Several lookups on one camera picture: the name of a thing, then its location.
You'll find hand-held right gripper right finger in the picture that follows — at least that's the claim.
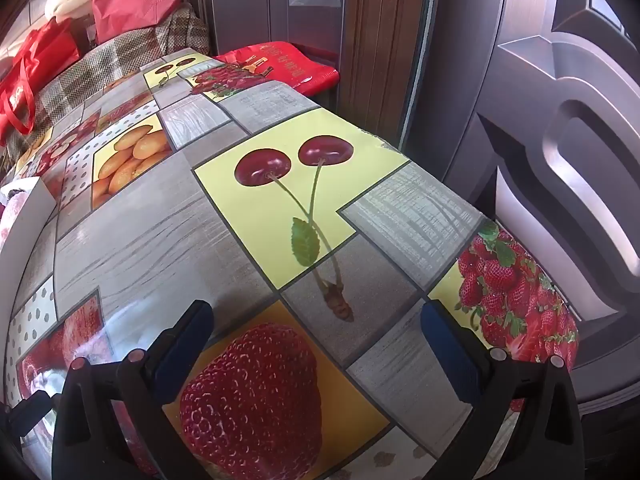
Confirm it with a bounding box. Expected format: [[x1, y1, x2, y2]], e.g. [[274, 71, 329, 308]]
[[420, 300, 586, 480]]

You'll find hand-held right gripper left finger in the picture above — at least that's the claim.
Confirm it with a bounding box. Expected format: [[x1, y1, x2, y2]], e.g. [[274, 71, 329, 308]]
[[50, 300, 216, 480]]

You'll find white cardboard box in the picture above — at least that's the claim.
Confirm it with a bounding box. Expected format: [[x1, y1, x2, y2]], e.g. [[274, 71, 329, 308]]
[[0, 176, 57, 261]]

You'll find fruit print tablecloth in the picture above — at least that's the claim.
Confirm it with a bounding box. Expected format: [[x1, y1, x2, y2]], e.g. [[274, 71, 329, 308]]
[[0, 47, 581, 480]]

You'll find brown panelled door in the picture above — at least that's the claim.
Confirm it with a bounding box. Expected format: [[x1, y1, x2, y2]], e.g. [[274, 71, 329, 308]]
[[205, 0, 348, 58], [400, 0, 640, 413]]

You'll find plaid woven blanket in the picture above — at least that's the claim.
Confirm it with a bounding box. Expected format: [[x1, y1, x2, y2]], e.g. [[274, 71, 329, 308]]
[[30, 4, 212, 126]]

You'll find red fabric cushion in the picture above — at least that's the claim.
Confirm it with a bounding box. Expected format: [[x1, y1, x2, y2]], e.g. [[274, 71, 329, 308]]
[[92, 0, 182, 45]]

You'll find red shopping bag with handles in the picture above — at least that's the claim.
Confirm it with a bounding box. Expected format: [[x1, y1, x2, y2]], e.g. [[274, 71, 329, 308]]
[[0, 17, 81, 136]]

